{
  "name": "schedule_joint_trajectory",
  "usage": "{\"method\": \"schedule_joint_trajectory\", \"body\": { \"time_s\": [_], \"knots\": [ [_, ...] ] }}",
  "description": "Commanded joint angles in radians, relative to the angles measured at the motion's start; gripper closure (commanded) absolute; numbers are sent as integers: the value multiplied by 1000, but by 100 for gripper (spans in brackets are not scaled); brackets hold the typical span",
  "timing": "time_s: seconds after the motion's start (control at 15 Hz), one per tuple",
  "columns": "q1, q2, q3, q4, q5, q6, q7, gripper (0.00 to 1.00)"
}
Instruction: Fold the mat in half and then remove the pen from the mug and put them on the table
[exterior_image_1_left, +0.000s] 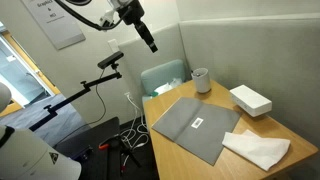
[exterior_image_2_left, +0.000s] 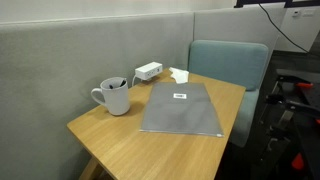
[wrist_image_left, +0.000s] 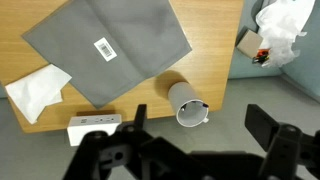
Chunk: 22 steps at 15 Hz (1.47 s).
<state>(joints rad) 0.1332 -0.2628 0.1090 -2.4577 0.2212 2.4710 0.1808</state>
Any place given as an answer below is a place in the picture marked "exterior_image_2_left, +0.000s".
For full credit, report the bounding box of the white ceramic mug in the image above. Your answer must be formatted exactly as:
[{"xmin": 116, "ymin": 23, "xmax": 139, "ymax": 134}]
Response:
[{"xmin": 90, "ymin": 76, "xmax": 131, "ymax": 117}]

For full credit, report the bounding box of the black hanging wall cable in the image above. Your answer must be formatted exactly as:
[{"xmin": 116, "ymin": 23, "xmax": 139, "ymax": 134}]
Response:
[{"xmin": 258, "ymin": 3, "xmax": 310, "ymax": 54}]

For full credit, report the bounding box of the white paper tissue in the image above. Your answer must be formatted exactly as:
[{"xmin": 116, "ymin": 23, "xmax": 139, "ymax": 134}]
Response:
[{"xmin": 168, "ymin": 66, "xmax": 190, "ymax": 85}]

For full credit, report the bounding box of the wooden table leg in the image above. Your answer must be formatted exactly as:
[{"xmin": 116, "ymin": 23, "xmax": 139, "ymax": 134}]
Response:
[{"xmin": 78, "ymin": 156, "xmax": 113, "ymax": 180}]

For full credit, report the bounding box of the long grey felt partition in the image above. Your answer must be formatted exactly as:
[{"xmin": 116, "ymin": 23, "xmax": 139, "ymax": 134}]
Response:
[{"xmin": 0, "ymin": 12, "xmax": 195, "ymax": 180}]

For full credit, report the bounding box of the white wall control panel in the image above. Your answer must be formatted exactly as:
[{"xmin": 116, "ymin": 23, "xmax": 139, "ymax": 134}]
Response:
[{"xmin": 291, "ymin": 9, "xmax": 316, "ymax": 19}]

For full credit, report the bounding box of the grey snowflake mat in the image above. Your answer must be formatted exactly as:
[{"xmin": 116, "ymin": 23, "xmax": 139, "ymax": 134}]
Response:
[{"xmin": 139, "ymin": 81, "xmax": 225, "ymax": 138}]

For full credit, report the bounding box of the teal upholstered chair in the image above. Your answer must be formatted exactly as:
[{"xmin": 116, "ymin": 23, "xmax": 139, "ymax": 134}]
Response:
[{"xmin": 187, "ymin": 39, "xmax": 270, "ymax": 148}]

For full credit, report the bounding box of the black monitor frame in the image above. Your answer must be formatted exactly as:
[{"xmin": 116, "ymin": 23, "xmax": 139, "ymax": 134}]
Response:
[{"xmin": 234, "ymin": 0, "xmax": 320, "ymax": 9}]

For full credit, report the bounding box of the white power strip box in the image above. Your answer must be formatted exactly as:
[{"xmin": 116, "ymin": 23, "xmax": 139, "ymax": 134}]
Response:
[{"xmin": 134, "ymin": 61, "xmax": 164, "ymax": 81}]

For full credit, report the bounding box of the black robot platform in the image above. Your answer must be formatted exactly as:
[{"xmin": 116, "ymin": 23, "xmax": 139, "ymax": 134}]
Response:
[{"xmin": 253, "ymin": 68, "xmax": 320, "ymax": 180}]

